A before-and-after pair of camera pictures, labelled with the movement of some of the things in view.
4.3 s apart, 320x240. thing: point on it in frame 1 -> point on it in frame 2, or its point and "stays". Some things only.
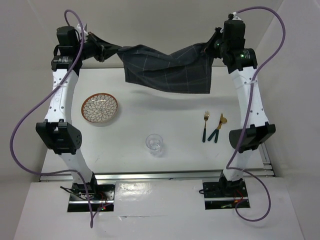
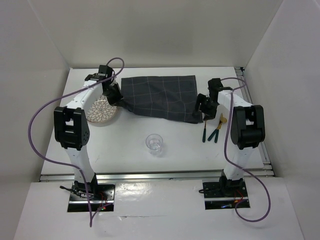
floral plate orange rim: [99, 108] stays
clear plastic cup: [154, 142] stays
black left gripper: [103, 50] -> [118, 96]
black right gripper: [209, 48] -> [210, 114]
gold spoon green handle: [222, 120] stays
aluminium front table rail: [156, 176] stays
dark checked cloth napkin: [188, 69] -> [170, 98]
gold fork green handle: [206, 115] stays
